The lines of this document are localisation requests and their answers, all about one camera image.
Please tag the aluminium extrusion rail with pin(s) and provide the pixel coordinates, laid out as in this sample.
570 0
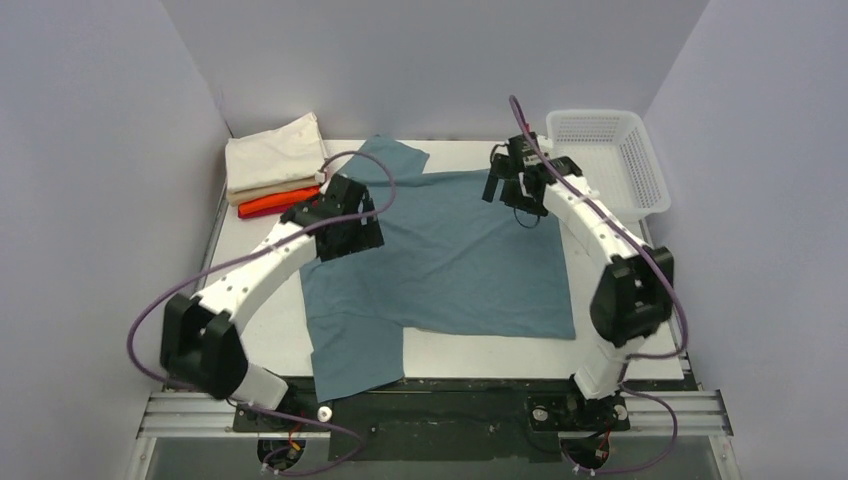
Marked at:
192 415

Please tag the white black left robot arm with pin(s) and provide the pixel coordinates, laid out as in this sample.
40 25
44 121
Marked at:
201 338

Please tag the folded red t-shirt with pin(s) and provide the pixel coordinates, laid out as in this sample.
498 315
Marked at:
245 212

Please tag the folded cream t-shirt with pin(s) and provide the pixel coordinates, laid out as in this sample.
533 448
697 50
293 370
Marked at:
289 153

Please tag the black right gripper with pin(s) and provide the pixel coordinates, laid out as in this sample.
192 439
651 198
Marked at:
506 187

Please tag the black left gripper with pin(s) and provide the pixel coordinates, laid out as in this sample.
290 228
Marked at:
357 237

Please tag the folded beige t-shirt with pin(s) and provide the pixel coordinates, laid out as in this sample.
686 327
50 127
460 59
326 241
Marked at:
235 198

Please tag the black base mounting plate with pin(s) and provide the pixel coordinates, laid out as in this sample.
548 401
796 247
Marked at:
439 421

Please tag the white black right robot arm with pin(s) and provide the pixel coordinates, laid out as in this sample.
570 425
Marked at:
631 300

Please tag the folded orange t-shirt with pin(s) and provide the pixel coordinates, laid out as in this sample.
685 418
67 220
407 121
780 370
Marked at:
295 197

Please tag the white perforated plastic basket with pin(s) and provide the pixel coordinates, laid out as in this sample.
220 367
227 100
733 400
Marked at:
616 155

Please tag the teal blue t-shirt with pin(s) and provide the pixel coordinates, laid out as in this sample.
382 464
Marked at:
459 288

